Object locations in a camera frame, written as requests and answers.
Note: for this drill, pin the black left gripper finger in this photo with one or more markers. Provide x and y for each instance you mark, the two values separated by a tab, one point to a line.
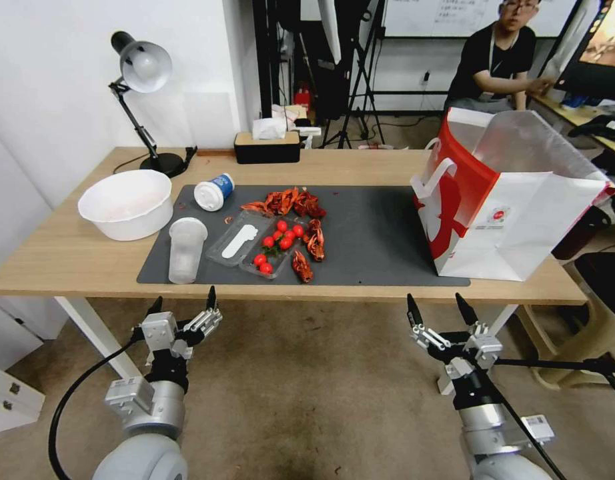
205	322
156	307

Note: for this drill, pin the person's hand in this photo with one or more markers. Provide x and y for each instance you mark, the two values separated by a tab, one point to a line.
540	86

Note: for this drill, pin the beige stool black cushion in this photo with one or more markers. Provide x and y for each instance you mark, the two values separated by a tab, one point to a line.
605	300

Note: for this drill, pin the clear disposable takeout box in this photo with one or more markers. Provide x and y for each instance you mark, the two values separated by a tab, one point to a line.
247	265

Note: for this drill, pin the black tissue box wooden lid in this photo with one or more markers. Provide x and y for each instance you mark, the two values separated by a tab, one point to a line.
267	150

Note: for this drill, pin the white label in box lid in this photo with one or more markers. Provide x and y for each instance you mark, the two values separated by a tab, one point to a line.
240	242

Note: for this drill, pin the black tripod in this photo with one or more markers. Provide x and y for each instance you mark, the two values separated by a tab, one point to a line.
360	85

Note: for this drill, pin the wooden side desk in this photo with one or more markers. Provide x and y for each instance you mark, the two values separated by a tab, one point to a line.
582	117

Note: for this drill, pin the white table leg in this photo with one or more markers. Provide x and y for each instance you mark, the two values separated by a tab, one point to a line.
95	335
502	320

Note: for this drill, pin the person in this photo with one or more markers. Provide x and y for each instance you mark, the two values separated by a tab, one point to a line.
492	60

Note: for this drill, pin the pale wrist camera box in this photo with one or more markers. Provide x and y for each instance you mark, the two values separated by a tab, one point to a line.
160	330
485	350

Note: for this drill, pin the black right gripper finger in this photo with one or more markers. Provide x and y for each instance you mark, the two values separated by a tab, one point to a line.
467	312
415	315

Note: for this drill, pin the white tissue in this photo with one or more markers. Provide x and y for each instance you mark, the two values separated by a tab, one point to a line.
267	129

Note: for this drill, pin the white plastic bowl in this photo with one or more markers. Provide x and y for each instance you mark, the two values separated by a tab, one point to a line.
125	205

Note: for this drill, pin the red white delivery bag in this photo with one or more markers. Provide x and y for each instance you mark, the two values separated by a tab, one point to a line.
502	230

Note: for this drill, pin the black and white desk lamp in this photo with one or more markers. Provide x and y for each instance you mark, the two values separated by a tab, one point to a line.
145	67

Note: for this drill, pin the large display screen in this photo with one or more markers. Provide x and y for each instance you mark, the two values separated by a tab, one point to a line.
605	45

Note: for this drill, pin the whiteboard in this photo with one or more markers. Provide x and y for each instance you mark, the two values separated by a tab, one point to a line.
437	17

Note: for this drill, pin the clear plastic cup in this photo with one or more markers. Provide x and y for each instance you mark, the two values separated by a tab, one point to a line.
186	255

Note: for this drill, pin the white blue paper cup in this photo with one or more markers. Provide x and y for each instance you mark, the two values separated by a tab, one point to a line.
213	192

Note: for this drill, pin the white cabinet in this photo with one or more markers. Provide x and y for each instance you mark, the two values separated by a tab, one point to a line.
7	380

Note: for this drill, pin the dark grey table mat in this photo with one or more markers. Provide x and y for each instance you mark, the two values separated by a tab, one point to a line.
377	235

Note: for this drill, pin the red crayfish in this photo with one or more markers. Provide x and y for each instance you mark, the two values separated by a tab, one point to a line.
310	204
302	267
282	200
316	240
257	206

